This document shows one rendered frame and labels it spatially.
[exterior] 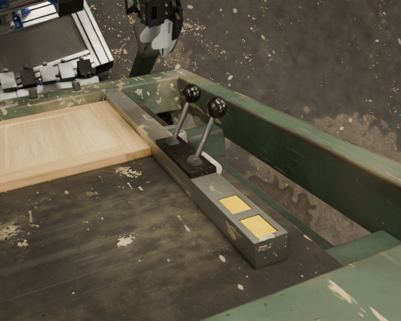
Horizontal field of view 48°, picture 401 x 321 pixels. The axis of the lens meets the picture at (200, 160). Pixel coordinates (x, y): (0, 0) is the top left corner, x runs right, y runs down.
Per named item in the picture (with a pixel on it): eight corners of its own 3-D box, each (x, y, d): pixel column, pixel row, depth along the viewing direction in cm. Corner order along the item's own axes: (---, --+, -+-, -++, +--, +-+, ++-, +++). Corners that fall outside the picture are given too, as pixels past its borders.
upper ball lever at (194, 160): (197, 167, 82) (225, 98, 79) (205, 174, 79) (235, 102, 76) (179, 162, 80) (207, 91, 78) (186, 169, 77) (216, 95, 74)
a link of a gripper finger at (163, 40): (146, 63, 93) (144, 21, 87) (168, 53, 96) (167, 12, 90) (156, 69, 92) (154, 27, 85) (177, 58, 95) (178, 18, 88)
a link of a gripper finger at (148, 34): (137, 57, 95) (134, 15, 88) (158, 47, 98) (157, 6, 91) (146, 63, 93) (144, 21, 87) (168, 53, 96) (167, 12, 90)
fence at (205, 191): (122, 102, 142) (120, 90, 140) (289, 258, 59) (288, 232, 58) (107, 106, 140) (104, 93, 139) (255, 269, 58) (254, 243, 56)
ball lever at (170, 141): (175, 147, 92) (200, 85, 90) (182, 153, 89) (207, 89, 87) (159, 142, 91) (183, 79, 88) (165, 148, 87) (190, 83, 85)
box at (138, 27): (163, 23, 165) (174, -3, 148) (172, 53, 164) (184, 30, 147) (132, 28, 161) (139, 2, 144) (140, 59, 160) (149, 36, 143)
